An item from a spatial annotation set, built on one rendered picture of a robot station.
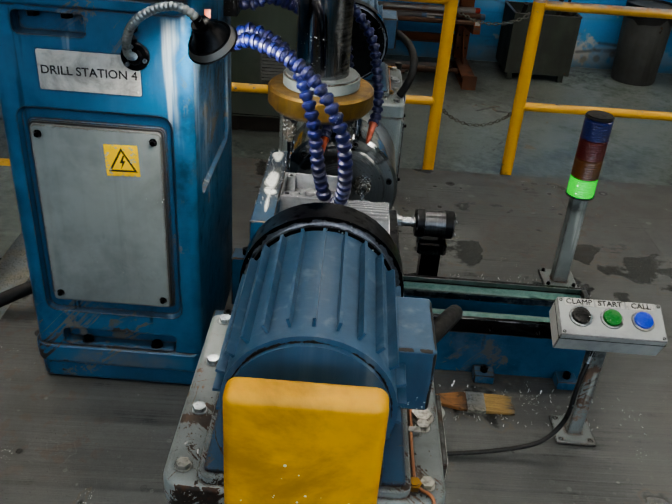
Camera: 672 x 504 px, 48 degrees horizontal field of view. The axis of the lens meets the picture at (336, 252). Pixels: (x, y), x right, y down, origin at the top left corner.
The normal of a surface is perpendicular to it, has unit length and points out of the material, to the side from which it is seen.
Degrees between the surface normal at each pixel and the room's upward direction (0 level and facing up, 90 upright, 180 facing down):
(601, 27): 90
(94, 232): 90
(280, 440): 90
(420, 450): 0
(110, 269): 90
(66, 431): 0
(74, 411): 0
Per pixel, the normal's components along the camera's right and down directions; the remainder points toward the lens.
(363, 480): -0.04, 0.51
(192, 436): 0.07, -0.86
